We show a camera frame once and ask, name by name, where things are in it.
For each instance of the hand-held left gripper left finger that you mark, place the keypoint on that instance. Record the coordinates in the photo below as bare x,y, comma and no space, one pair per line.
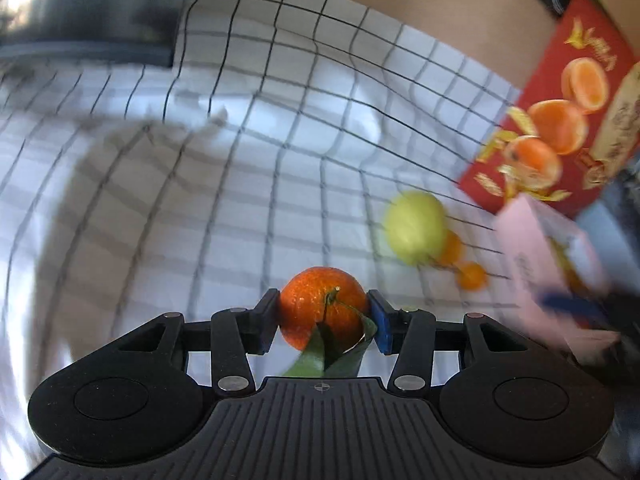
267,321

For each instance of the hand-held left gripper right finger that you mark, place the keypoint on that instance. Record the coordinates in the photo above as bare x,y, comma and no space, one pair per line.
381,327

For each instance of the red box with orange print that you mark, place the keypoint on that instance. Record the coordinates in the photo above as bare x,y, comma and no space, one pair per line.
550,75

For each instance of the yellow-green apple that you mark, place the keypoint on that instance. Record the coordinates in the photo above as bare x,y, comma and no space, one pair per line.
415,227

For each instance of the orange with green leaves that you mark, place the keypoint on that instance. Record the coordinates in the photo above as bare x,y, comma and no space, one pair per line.
305,300

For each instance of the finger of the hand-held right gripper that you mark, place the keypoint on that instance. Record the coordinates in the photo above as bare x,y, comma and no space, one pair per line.
565,305

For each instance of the dark grey slab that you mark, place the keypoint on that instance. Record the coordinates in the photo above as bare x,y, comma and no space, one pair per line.
90,5

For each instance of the small mandarin orange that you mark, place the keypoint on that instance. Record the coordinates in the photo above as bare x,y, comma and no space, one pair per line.
454,249
472,276

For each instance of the pale pink box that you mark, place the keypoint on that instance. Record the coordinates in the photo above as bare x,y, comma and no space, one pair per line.
525,270

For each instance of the white checked blanket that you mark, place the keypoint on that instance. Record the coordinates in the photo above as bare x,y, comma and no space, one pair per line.
150,185

